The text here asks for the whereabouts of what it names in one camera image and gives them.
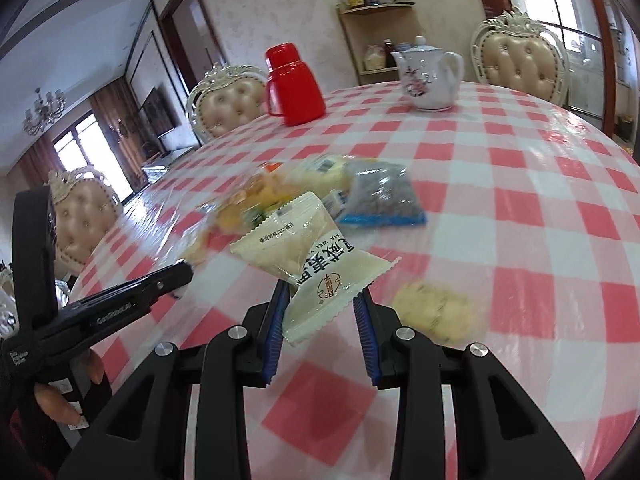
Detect round cracker snack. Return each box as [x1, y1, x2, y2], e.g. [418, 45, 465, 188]
[392, 281, 486, 346]

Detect wall television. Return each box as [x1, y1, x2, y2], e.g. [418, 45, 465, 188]
[140, 88, 179, 139]

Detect beige tufted chair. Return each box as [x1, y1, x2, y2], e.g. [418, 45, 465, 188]
[186, 64, 267, 144]
[471, 9, 570, 106]
[48, 166, 122, 276]

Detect red thermos jug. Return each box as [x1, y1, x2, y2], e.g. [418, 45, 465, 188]
[265, 42, 326, 127]

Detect yellow orange snack packet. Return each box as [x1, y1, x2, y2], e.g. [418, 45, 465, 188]
[177, 154, 352, 264]

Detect person's left hand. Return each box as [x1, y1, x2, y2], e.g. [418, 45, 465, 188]
[34, 349, 106, 427]

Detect cream white snack packet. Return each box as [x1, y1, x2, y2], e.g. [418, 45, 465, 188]
[230, 192, 397, 344]

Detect white floral teapot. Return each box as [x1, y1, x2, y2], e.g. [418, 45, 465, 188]
[392, 36, 464, 112]

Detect ceiling chandelier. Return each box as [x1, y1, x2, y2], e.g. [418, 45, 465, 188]
[23, 88, 66, 136]

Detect blue grey snack packet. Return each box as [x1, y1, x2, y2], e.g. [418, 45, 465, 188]
[337, 159, 426, 228]

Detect wooden corner shelf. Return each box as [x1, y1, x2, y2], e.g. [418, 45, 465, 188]
[336, 3, 422, 86]

